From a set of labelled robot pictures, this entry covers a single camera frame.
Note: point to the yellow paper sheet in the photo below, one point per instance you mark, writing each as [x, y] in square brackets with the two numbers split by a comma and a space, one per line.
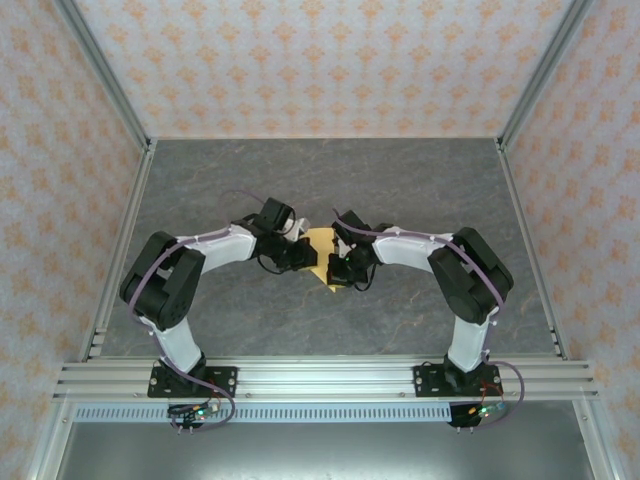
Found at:
[320, 237]

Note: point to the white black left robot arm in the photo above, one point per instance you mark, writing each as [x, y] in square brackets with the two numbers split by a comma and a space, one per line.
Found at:
[225, 247]

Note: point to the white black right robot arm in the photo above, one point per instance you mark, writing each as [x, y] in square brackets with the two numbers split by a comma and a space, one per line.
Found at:
[400, 247]

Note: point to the grey metal sheet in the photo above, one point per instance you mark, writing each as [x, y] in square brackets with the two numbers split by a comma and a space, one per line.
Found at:
[325, 452]

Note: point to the small circuit board with LED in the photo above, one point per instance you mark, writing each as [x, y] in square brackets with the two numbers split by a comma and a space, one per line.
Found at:
[485, 411]
[197, 411]

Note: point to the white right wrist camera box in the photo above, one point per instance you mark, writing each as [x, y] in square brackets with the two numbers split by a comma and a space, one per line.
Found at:
[343, 246]

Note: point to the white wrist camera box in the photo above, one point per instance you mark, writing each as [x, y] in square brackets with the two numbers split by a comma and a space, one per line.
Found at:
[297, 227]
[343, 246]

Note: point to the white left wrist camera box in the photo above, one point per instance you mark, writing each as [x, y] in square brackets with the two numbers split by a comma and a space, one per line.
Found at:
[297, 227]

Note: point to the aluminium mounting rail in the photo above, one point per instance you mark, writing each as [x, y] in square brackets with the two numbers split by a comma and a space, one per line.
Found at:
[325, 380]

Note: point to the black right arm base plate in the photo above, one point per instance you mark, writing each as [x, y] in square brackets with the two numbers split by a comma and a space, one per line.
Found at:
[425, 382]

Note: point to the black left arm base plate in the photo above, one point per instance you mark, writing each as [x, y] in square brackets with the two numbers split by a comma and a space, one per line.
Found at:
[225, 382]

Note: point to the aluminium table side rail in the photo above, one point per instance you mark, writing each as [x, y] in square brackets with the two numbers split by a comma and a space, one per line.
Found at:
[120, 250]
[530, 225]

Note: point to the aluminium frame post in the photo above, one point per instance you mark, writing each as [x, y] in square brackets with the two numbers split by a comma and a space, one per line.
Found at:
[105, 75]
[542, 75]

